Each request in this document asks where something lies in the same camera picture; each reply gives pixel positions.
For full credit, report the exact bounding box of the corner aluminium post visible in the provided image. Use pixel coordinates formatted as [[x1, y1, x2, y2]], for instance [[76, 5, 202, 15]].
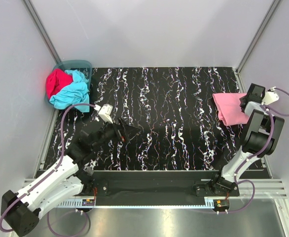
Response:
[[21, 0, 61, 64], [235, 0, 283, 74]]

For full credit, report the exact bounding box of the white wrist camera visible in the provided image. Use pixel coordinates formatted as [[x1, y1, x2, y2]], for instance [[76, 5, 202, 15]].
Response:
[[262, 86, 279, 105], [94, 104, 113, 123]]

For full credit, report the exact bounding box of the teal plastic basket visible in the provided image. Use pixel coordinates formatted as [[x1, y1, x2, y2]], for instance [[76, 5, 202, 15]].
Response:
[[46, 60, 92, 106]]

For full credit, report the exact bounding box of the right corner aluminium post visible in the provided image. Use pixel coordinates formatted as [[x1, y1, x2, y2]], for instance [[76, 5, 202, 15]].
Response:
[[235, 0, 283, 74]]

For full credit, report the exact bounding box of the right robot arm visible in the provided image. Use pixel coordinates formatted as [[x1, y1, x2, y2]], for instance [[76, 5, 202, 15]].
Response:
[[205, 83, 285, 196]]

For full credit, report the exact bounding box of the left corner aluminium post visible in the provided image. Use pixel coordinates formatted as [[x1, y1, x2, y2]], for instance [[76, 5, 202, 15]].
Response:
[[21, 0, 61, 64]]

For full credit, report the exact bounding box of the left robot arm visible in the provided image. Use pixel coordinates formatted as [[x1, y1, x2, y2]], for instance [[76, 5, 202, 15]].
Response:
[[0, 118, 140, 237]]

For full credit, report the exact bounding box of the red t shirt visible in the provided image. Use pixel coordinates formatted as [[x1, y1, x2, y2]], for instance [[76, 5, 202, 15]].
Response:
[[45, 69, 73, 99]]

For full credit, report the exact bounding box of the aluminium frame rail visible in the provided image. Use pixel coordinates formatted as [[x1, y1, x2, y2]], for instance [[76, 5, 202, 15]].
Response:
[[238, 179, 287, 199]]

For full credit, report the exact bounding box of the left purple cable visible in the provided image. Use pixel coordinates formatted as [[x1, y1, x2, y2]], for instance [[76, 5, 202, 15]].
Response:
[[0, 103, 101, 237]]

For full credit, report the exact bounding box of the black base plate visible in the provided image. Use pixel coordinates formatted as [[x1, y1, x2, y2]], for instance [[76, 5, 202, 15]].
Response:
[[79, 171, 239, 207]]

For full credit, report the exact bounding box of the cyan t shirt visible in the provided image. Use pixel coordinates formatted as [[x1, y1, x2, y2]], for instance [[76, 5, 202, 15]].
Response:
[[48, 70, 90, 113]]

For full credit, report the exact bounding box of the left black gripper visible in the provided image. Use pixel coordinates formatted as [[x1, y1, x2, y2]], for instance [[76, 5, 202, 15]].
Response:
[[92, 117, 141, 151]]

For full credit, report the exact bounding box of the pink t shirt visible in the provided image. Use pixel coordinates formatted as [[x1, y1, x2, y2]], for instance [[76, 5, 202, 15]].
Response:
[[213, 93, 249, 126]]

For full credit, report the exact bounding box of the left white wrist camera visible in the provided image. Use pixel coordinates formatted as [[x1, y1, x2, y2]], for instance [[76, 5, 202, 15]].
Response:
[[94, 104, 113, 123]]

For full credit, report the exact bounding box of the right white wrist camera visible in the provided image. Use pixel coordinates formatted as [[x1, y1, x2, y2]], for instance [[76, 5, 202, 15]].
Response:
[[262, 86, 279, 105]]

